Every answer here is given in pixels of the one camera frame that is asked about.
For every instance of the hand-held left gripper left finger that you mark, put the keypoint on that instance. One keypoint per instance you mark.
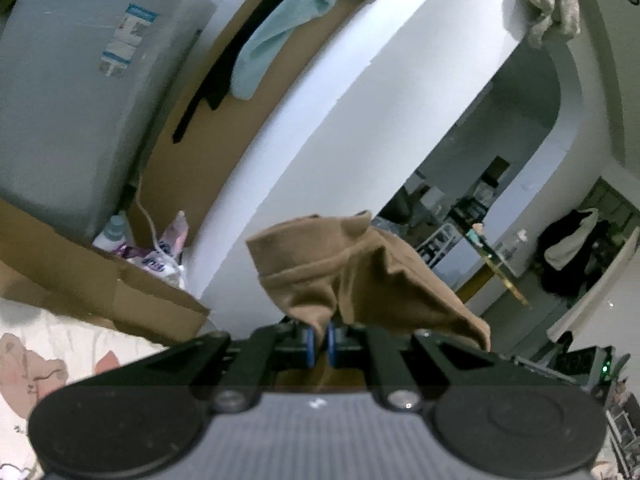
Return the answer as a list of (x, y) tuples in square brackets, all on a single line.
[(310, 347)]

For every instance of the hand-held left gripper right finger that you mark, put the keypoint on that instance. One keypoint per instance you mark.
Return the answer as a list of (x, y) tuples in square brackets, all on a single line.
[(331, 347)]

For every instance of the brown printed t-shirt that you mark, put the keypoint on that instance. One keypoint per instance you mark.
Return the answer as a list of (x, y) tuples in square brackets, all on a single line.
[(320, 270)]

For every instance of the black white hanging clothes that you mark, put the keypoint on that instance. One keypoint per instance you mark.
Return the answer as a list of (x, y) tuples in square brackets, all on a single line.
[(565, 260)]

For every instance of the white purple refill pouch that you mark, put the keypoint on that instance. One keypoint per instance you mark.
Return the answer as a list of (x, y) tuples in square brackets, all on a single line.
[(150, 262)]

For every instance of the dark shelf unit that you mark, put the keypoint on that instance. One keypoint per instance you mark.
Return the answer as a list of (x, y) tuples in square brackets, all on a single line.
[(467, 210)]

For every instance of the detergent bottle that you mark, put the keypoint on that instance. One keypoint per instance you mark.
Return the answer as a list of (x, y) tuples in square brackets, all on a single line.
[(114, 232)]

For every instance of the white bear-print bedsheet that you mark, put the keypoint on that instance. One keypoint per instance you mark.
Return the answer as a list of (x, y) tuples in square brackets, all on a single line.
[(75, 330)]

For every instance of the brown cardboard board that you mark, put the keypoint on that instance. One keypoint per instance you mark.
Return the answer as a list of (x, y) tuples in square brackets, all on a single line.
[(210, 125)]

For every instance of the flattened cardboard box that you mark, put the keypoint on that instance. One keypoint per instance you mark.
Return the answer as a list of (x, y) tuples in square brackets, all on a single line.
[(75, 280)]

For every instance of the teal towel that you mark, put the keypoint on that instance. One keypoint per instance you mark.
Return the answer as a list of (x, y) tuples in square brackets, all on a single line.
[(270, 45)]

